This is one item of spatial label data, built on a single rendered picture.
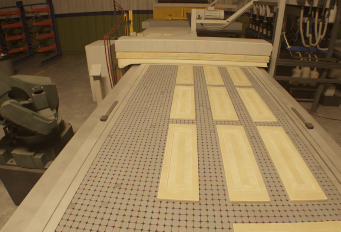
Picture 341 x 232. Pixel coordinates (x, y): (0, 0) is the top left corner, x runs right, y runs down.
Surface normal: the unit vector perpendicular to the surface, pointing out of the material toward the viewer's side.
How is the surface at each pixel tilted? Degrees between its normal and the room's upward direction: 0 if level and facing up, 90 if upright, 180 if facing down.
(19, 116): 90
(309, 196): 0
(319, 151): 0
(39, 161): 90
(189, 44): 90
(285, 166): 11
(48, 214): 0
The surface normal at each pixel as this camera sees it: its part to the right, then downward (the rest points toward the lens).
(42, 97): 0.65, 0.33
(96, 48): -0.08, 0.44
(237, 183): -0.19, -0.89
